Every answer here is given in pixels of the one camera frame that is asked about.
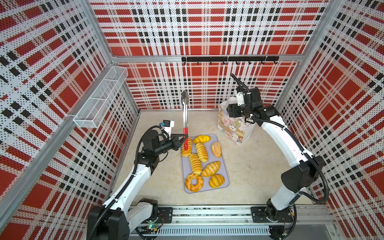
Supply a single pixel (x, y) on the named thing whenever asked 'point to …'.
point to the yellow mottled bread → (202, 138)
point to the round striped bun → (216, 181)
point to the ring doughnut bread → (192, 187)
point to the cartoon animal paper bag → (236, 129)
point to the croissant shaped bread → (212, 168)
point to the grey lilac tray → (204, 164)
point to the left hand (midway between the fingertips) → (186, 137)
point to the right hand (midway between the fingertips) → (234, 108)
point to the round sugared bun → (216, 149)
